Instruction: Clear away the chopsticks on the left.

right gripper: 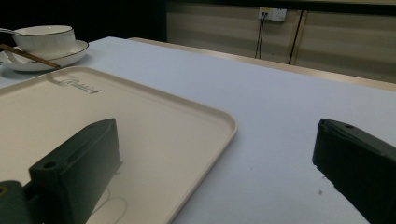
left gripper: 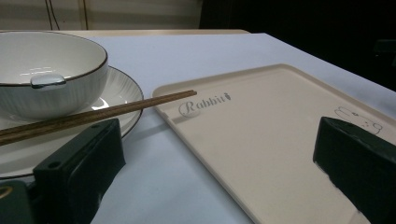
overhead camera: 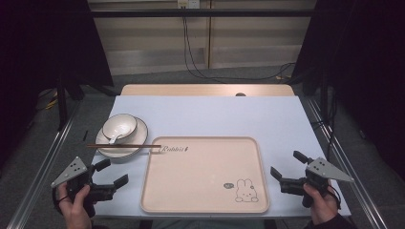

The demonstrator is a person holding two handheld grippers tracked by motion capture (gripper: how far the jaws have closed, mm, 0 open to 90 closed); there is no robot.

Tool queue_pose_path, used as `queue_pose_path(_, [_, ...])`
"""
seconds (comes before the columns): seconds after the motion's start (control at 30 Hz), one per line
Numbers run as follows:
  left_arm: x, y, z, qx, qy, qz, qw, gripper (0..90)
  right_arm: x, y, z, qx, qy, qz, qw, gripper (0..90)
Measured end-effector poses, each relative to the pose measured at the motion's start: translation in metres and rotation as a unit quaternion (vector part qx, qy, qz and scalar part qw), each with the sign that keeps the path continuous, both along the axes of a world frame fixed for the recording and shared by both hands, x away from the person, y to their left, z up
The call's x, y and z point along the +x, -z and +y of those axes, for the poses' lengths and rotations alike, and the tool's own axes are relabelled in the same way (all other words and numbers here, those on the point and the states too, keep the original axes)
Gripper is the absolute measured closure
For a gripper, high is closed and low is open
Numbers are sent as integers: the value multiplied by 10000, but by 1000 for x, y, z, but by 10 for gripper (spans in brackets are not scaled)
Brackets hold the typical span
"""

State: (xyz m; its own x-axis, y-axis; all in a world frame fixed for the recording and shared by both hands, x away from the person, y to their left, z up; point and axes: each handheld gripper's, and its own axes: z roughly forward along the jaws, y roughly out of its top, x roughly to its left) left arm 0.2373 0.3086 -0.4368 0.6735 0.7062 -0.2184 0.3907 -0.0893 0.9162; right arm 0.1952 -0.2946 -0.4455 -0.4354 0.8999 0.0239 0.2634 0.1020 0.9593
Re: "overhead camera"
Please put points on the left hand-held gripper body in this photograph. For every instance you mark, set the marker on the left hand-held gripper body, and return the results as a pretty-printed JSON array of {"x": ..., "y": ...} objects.
[{"x": 74, "y": 171}]

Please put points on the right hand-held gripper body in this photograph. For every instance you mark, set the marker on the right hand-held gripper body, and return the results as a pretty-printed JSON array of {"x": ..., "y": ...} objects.
[{"x": 321, "y": 170}]

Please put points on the person's right hand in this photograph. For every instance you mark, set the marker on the person's right hand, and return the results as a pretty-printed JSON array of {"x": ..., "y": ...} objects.
[{"x": 324, "y": 205}]

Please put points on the person's left hand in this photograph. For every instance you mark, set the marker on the person's left hand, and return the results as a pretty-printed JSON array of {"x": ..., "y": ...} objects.
[{"x": 74, "y": 213}]

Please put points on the white ceramic spoon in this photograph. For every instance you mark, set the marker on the white ceramic spoon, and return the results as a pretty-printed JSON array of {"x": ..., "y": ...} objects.
[{"x": 114, "y": 138}]

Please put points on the brown chopstick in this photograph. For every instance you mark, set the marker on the brown chopstick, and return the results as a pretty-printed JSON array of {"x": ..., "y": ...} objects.
[{"x": 127, "y": 145}]

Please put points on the small black pen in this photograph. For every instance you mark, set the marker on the small black pen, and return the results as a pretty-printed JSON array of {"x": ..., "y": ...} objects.
[{"x": 85, "y": 135}]

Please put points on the white bowl with dark rim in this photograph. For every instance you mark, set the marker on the white bowl with dark rim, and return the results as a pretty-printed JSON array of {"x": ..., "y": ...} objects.
[{"x": 122, "y": 124}]

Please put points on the white plate with dark rim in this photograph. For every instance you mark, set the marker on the white plate with dark rim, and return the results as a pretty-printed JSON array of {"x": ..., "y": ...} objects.
[{"x": 140, "y": 135}]

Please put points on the black metal stand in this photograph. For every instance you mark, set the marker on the black metal stand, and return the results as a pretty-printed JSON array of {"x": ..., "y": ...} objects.
[{"x": 61, "y": 105}]

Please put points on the pink tray with rabbit print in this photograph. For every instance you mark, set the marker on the pink tray with rabbit print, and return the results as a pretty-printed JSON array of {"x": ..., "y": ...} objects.
[{"x": 197, "y": 178}]

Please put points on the pale blue table mat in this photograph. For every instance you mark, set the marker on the pale blue table mat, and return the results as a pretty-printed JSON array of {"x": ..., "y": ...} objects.
[{"x": 223, "y": 117}]

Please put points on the dark curtain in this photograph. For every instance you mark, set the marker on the dark curtain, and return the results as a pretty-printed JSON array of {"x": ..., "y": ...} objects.
[
  {"x": 38, "y": 47},
  {"x": 366, "y": 63}
]

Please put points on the black horizontal bar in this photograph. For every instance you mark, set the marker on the black horizontal bar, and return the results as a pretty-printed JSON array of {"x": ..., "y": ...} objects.
[{"x": 203, "y": 13}]

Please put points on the aluminium rail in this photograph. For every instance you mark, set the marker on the aluminium rail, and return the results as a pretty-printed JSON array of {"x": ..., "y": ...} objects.
[
  {"x": 347, "y": 159},
  {"x": 41, "y": 171}
]

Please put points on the white wall socket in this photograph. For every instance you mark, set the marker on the white wall socket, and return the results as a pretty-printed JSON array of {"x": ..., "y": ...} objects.
[{"x": 188, "y": 3}]

